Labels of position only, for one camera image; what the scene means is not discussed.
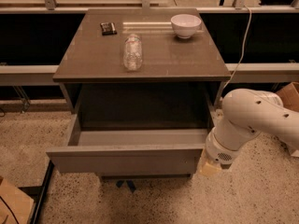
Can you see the clear plastic water bottle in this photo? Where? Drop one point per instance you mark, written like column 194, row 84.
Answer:
column 132, row 55

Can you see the metal window rail frame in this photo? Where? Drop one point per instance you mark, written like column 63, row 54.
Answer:
column 42, row 74

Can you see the grey top drawer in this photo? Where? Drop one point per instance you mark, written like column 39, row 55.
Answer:
column 127, row 131

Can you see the black metal stand bar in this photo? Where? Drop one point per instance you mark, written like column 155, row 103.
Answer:
column 39, row 193

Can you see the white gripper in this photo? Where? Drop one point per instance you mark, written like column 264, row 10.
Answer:
column 219, row 152

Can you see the brown cardboard box left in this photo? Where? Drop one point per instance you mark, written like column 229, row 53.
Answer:
column 15, row 205

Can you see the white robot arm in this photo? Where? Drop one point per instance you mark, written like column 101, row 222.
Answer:
column 245, row 114

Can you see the grey drawer cabinet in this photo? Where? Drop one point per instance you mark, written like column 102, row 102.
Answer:
column 96, row 58

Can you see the small black snack packet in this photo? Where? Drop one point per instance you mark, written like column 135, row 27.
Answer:
column 108, row 28

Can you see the white ceramic bowl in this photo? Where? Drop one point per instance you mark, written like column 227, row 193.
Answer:
column 185, row 25

